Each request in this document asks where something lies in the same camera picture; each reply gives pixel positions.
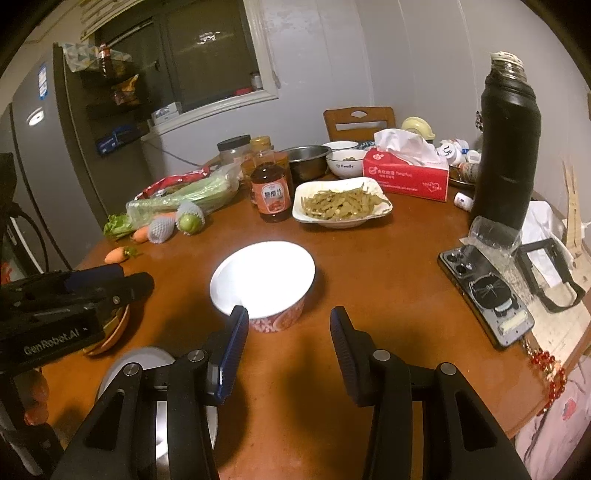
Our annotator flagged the white printed bowl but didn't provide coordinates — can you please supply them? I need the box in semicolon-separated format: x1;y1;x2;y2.
325;149;369;180

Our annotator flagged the large carrot with green top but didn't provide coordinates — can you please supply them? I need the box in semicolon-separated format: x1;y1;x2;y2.
104;247;139;265

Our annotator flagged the person's left hand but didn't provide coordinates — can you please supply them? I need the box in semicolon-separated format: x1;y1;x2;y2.
21;368;51;427

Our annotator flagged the blue patterned box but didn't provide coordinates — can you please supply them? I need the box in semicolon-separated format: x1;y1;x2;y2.
58;41;132;64

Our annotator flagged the clear plastic cup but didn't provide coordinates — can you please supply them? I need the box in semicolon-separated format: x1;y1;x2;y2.
459;216;525;273

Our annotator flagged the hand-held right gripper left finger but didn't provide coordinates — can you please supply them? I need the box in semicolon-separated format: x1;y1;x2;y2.
51;305;250;480

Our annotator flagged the red snack bag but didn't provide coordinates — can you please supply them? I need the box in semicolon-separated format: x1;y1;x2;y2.
141;168;213;198

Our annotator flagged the pink plate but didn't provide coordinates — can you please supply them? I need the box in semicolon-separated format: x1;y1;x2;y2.
83;307;131;356

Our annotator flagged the red tissue box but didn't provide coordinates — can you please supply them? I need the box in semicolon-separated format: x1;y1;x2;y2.
362;128;451;203

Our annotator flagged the black cable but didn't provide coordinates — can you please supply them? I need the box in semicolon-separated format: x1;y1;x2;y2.
7;203;70;274

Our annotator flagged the window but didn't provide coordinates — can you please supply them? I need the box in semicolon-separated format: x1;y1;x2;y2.
92;0;280;127

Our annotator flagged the clear plastic celery bag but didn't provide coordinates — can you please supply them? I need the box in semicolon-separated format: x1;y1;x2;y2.
127;164;241;217

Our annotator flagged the wooden chair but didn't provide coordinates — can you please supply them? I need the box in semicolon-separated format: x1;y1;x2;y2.
322;106;397;143

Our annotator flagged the glass jar with dark lid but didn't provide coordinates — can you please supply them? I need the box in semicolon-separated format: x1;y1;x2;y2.
217;135;252;168

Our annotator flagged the white dish of pickled beans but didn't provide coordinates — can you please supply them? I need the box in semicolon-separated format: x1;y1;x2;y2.
292;178;393;230

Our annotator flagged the green fruit in foam net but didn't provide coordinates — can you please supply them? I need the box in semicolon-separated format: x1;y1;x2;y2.
147;217;178;244
175;200;205;236

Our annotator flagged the celery bunch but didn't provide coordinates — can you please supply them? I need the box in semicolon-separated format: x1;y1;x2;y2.
102;166;241;241

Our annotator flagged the white box on sill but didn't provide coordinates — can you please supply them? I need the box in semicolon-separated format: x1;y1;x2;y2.
152;102;183;123

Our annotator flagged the chili sauce jar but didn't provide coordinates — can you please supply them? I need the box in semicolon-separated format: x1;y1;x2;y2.
274;152;293;185

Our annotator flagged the white pill bottle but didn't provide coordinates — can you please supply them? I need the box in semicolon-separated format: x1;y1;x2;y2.
438;138;468;165

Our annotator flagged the black side rack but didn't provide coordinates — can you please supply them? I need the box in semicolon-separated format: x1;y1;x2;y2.
76;46;148;158

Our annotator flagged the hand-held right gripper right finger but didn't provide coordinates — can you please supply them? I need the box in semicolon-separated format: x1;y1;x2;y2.
329;305;532;480

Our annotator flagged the round metal pan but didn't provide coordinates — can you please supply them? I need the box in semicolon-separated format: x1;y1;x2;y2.
95;346;220;480

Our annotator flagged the metal bowl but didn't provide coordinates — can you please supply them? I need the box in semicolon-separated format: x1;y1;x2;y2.
279;145;332;182

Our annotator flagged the yellow shell-shaped plate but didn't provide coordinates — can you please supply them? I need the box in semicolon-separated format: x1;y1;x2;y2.
98;305;126;343

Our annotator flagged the pale yellow round object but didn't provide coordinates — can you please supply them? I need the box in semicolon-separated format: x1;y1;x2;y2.
401;117;436;141

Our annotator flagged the black webbing strap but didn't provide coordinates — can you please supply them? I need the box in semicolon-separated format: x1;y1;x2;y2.
515;237;587;315

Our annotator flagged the thin wall cable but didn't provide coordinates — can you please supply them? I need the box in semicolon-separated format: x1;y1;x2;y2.
143;137;200;165

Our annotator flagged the yellow-lid jar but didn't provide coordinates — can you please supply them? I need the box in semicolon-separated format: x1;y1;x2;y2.
249;135;276;169

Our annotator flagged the grey refrigerator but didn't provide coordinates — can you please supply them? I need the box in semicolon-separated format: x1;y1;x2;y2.
0;44;153;273

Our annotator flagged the wooden frame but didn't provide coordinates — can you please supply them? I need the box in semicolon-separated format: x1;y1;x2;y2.
561;159;585;264

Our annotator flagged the white crumpled paper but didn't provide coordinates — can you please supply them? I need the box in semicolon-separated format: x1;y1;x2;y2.
522;200;568;245

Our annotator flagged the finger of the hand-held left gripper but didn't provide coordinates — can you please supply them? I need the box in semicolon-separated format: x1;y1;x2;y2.
14;264;126;301
69;271;155;315

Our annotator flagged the dark sauce bottle red label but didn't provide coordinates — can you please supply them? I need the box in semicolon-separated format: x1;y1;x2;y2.
250;161;295;223

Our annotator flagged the red bead bracelet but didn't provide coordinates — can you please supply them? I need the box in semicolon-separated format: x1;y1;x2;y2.
524;339;568;416

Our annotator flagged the black thermos flask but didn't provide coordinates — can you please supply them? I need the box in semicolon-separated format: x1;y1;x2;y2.
470;52;542;232

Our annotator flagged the smartphone with cat case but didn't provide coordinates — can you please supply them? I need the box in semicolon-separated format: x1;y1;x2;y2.
437;244;535;350

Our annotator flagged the pink printed cloth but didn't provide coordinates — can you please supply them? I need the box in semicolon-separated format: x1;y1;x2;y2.
512;364;591;480

